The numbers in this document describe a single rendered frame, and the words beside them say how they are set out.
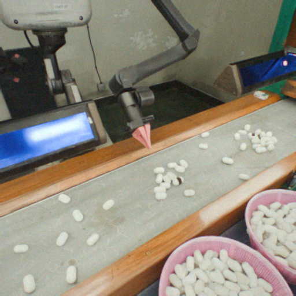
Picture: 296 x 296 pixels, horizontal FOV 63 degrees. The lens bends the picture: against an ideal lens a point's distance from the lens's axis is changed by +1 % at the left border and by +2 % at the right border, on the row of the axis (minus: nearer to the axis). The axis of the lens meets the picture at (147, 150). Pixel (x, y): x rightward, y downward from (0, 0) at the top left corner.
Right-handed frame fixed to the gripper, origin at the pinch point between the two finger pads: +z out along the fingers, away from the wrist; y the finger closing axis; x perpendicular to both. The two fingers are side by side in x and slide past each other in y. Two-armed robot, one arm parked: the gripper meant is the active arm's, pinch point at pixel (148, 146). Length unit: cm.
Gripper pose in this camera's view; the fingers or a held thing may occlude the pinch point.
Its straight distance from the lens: 80.6
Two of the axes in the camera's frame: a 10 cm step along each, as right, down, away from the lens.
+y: 8.3, -3.3, 4.5
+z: 4.3, 8.9, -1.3
